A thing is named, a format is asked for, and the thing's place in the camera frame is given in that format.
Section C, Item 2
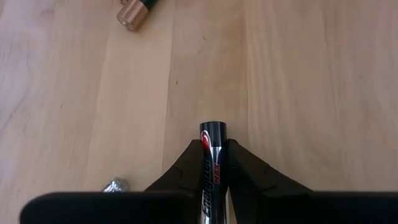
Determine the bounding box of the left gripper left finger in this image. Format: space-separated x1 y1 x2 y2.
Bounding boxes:
144 139 205 195

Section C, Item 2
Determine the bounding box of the silver AA battery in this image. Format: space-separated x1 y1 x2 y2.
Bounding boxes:
102 176 130 193
198 121 230 224

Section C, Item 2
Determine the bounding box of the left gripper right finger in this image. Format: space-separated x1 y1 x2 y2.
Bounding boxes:
227 138 313 200

